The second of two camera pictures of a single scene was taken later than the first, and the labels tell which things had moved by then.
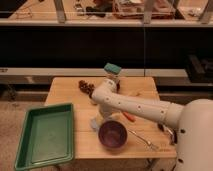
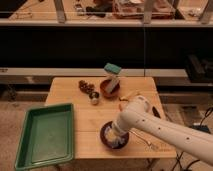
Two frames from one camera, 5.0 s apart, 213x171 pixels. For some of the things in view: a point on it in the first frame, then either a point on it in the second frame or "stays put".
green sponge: x=112 y=68 stays put
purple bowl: x=112 y=134 stays put
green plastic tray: x=47 y=138 stays put
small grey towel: x=93 y=123 -> x=114 y=138
